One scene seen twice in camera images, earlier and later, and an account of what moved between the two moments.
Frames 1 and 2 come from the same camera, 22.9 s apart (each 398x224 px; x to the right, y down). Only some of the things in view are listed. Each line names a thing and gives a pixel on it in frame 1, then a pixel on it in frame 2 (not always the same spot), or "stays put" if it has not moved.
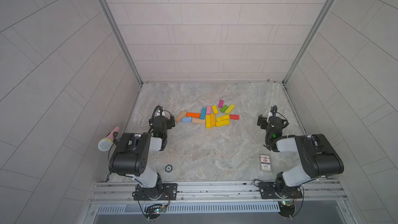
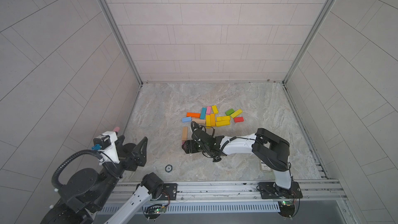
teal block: [203, 113] stays put
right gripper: [264, 121] -> [192, 148]
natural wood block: [182, 114] -> [184, 134]
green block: [223, 109] -> [229, 112]
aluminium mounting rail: [217, 192] stays put
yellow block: [223, 117] stays put
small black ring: [168, 168] stays put
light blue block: [185, 120] stays put
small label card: [265, 163] stays put
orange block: [193, 114] stays put
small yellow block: [215, 111] stays put
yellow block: [230, 109] -> [236, 113]
